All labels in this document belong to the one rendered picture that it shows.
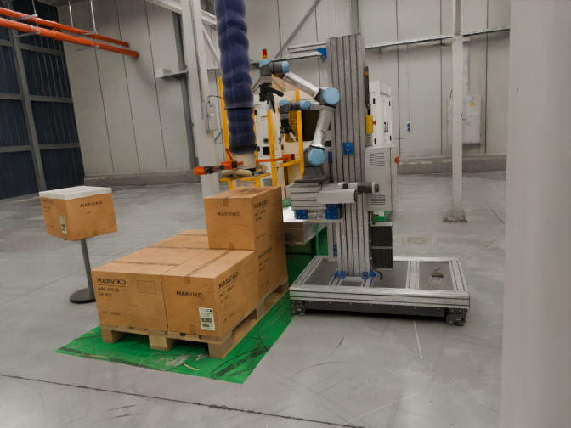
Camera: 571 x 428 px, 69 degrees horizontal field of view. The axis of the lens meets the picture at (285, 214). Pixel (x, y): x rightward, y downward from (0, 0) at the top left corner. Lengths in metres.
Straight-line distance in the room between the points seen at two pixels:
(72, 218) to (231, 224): 1.44
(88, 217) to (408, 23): 10.31
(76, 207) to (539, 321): 3.84
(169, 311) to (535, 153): 2.78
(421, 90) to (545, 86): 12.16
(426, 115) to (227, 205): 9.70
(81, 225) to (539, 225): 3.87
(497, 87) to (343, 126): 9.53
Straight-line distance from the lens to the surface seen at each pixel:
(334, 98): 2.95
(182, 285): 2.77
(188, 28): 4.95
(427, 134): 12.33
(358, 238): 3.28
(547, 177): 0.20
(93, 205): 4.00
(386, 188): 3.13
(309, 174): 3.06
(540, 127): 0.20
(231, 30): 3.34
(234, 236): 3.17
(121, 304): 3.16
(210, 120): 4.74
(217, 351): 2.83
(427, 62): 12.43
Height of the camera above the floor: 1.38
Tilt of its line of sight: 11 degrees down
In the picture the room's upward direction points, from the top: 4 degrees counter-clockwise
